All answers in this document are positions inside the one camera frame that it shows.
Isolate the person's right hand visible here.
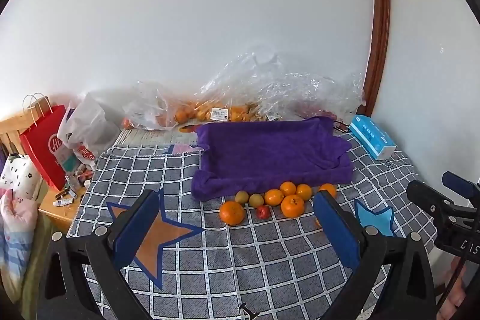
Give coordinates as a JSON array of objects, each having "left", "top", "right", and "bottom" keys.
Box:
[{"left": 439, "top": 256, "right": 471, "bottom": 320}]

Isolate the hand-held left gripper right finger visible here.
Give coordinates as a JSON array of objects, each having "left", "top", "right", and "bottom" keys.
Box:
[{"left": 313, "top": 190, "right": 437, "bottom": 320}]

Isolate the pink striped cloth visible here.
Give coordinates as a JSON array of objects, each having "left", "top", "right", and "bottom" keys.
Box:
[{"left": 0, "top": 189, "right": 40, "bottom": 302}]

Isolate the brown wooden door frame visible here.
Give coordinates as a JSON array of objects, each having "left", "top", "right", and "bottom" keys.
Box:
[{"left": 365, "top": 0, "right": 392, "bottom": 117}]

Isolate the large orange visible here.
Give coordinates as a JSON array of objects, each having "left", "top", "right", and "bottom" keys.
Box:
[{"left": 219, "top": 200, "right": 245, "bottom": 226}]

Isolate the clear bag of tangerines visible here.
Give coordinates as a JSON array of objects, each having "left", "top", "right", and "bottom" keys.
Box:
[{"left": 122, "top": 80, "right": 199, "bottom": 130}]

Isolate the white plastic bag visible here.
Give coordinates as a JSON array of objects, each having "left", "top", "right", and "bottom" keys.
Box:
[{"left": 56, "top": 92, "right": 126, "bottom": 171}]

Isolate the white floral pillow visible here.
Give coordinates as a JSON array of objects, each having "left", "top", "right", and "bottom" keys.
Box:
[{"left": 0, "top": 153, "right": 44, "bottom": 199}]

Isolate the orange with stem mark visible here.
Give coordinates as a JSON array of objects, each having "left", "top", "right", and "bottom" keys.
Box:
[{"left": 280, "top": 194, "right": 305, "bottom": 218}]

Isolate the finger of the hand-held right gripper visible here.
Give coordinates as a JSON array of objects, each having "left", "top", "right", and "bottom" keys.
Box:
[
  {"left": 442, "top": 171, "right": 480, "bottom": 199},
  {"left": 408, "top": 179, "right": 456, "bottom": 227}
]

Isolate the pile of small tubes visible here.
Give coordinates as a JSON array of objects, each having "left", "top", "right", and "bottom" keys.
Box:
[{"left": 52, "top": 163, "right": 96, "bottom": 208}]

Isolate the wooden headboard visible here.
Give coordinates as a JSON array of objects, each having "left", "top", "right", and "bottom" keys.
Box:
[{"left": 0, "top": 114, "right": 36, "bottom": 163}]

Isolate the red paper bag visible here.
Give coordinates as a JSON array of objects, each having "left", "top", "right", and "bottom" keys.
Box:
[{"left": 19, "top": 92, "right": 70, "bottom": 192}]

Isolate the purple towel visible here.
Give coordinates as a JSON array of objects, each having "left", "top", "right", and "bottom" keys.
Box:
[{"left": 191, "top": 116, "right": 354, "bottom": 201}]

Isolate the clear bag of oranges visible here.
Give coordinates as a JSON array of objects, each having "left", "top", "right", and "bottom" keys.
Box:
[{"left": 195, "top": 50, "right": 259, "bottom": 124}]

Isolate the light printed bed sheet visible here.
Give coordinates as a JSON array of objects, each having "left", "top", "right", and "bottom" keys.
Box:
[{"left": 112, "top": 121, "right": 205, "bottom": 156}]

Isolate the grey checked blanket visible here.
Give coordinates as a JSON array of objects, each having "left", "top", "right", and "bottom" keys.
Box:
[{"left": 65, "top": 125, "right": 439, "bottom": 320}]

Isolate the wooden nightstand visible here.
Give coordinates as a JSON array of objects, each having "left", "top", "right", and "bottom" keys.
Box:
[{"left": 38, "top": 179, "right": 91, "bottom": 231}]

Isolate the blue tissue pack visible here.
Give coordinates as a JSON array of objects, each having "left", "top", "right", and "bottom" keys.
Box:
[{"left": 349, "top": 115, "right": 397, "bottom": 160}]

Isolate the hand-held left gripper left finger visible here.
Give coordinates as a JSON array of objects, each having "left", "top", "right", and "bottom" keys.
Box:
[{"left": 37, "top": 188, "right": 162, "bottom": 320}]

